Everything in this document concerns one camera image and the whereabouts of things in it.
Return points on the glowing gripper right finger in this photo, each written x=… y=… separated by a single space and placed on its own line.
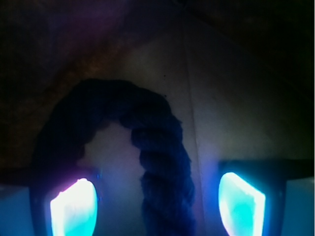
x=267 y=197

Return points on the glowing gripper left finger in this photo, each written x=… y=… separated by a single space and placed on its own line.
x=48 y=203

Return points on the brown paper bag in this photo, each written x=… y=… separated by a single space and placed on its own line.
x=148 y=97

